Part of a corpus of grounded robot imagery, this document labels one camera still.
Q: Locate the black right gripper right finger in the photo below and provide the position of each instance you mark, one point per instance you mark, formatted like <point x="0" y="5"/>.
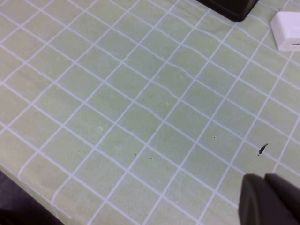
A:
<point x="286" y="189"/>

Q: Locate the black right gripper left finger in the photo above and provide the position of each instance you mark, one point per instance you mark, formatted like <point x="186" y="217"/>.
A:
<point x="255" y="201"/>

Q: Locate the green checked tablecloth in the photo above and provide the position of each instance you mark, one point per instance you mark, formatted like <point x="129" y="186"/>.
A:
<point x="140" y="105"/>

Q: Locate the black plastic drip tray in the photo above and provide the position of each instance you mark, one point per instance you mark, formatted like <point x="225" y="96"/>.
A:
<point x="229" y="8"/>

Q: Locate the white USB wall charger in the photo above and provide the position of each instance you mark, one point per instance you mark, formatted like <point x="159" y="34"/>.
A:
<point x="287" y="30"/>

